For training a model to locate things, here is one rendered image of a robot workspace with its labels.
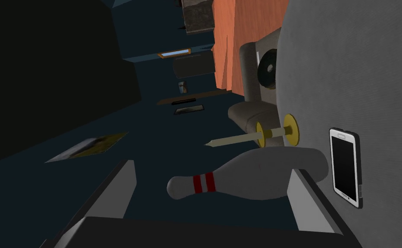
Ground orange framed blue picture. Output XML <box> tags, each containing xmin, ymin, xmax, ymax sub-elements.
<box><xmin>157</xmin><ymin>48</ymin><xmax>192</xmax><ymax>59</ymax></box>

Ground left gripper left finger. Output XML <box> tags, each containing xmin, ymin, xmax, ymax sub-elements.
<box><xmin>39</xmin><ymin>160</ymin><xmax>137</xmax><ymax>248</ymax></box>

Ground beige pointed rod gold discs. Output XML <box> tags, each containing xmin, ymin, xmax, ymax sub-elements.
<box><xmin>204</xmin><ymin>113</ymin><xmax>300</xmax><ymax>149</ymax></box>

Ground orange wooden cupboard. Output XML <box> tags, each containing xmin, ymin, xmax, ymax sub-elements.
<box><xmin>211</xmin><ymin>0</ymin><xmax>290</xmax><ymax>97</ymax></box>

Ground black round disc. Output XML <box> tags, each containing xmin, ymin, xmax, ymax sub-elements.
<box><xmin>257</xmin><ymin>48</ymin><xmax>278</xmax><ymax>90</ymax></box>

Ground white bowling pin red stripes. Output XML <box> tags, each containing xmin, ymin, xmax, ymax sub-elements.
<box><xmin>166</xmin><ymin>147</ymin><xmax>329</xmax><ymax>201</ymax></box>

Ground white smartphone black case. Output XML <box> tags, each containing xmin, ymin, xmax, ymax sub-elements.
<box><xmin>328</xmin><ymin>127</ymin><xmax>364</xmax><ymax>210</ymax></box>

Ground yellow green wall picture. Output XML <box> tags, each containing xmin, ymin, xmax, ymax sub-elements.
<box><xmin>44</xmin><ymin>132</ymin><xmax>129</xmax><ymax>163</ymax></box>

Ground grey table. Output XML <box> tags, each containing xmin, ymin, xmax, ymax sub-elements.
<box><xmin>275</xmin><ymin>0</ymin><xmax>402</xmax><ymax>248</ymax></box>

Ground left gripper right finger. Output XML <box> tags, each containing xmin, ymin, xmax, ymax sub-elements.
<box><xmin>287</xmin><ymin>168</ymin><xmax>355</xmax><ymax>239</ymax></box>

